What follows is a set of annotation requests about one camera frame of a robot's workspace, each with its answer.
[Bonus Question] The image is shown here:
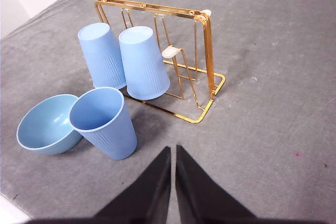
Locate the blue ribbed cup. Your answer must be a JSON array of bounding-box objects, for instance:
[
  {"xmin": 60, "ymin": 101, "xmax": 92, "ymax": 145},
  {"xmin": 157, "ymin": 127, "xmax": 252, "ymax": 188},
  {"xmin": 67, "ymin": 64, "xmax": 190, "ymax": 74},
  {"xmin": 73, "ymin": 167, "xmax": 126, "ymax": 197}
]
[
  {"xmin": 77, "ymin": 22, "xmax": 127, "ymax": 90},
  {"xmin": 118, "ymin": 26, "xmax": 171, "ymax": 101},
  {"xmin": 69, "ymin": 87, "xmax": 138, "ymax": 161}
]

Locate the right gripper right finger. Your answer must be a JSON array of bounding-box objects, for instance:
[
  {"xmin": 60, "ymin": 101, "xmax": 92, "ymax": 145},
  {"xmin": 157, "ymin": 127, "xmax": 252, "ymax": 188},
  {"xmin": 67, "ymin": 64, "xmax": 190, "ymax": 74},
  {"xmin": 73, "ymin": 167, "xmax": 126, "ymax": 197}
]
[{"xmin": 175, "ymin": 144, "xmax": 259, "ymax": 224}]

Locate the gold wire cup rack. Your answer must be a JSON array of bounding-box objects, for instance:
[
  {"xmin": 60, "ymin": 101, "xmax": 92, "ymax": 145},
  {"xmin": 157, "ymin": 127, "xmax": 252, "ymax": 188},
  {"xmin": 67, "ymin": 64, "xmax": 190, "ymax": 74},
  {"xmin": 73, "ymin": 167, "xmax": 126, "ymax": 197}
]
[{"xmin": 93, "ymin": 0, "xmax": 226, "ymax": 125}]

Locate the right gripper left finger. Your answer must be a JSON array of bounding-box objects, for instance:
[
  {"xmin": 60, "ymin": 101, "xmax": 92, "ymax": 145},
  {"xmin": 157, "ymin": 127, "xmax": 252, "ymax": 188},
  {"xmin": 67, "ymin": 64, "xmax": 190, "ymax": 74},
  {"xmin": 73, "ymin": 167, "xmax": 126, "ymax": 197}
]
[{"xmin": 90, "ymin": 146, "xmax": 172, "ymax": 224}]

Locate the blue bowl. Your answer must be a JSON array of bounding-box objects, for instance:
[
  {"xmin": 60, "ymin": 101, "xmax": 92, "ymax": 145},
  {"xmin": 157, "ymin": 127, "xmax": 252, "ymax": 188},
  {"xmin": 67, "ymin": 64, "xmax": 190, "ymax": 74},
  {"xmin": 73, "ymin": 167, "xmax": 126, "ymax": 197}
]
[{"xmin": 16, "ymin": 93, "xmax": 83, "ymax": 156}]

